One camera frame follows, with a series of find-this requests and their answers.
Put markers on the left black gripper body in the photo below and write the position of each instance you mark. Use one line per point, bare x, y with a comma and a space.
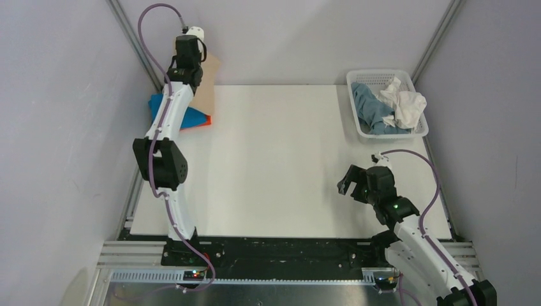
197, 67

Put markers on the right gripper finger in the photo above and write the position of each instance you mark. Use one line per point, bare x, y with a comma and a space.
361, 190
353, 174

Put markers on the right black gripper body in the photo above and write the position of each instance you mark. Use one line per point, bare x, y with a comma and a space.
372, 196

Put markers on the beige t shirt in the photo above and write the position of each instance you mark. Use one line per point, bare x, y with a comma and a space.
204, 99

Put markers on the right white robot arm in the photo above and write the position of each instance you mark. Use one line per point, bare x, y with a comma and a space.
408, 246

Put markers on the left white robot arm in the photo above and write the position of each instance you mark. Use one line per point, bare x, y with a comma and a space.
159, 159

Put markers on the grey blue t shirt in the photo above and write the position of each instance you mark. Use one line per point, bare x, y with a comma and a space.
373, 112

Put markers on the folded blue t shirt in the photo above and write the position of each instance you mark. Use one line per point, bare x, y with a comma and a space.
154, 105

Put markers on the folded orange t shirt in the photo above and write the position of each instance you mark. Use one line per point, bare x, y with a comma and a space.
194, 121

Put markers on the white plastic basket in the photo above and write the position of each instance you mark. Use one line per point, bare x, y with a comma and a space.
377, 80

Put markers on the white t shirt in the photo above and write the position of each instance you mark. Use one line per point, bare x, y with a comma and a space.
407, 106

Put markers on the right controller board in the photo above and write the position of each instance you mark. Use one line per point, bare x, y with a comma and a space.
385, 283

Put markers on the controller board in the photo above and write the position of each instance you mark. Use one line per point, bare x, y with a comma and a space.
385, 283
193, 275

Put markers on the left controller board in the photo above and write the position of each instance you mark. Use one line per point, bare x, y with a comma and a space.
193, 275

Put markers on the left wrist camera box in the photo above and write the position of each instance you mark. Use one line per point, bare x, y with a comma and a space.
195, 31

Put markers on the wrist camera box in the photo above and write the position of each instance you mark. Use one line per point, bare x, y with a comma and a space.
379, 159
195, 31

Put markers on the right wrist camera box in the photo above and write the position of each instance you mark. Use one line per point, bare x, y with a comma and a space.
379, 159

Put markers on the left corner aluminium post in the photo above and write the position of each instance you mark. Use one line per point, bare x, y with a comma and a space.
133, 40

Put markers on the corner aluminium post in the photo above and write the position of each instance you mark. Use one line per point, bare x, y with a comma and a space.
451, 13
133, 40

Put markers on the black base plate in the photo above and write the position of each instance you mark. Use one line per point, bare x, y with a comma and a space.
314, 258

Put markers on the right corner aluminium post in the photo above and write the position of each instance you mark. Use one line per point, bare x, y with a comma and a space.
451, 13

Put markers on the aluminium frame rail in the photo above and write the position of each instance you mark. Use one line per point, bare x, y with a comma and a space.
140, 261

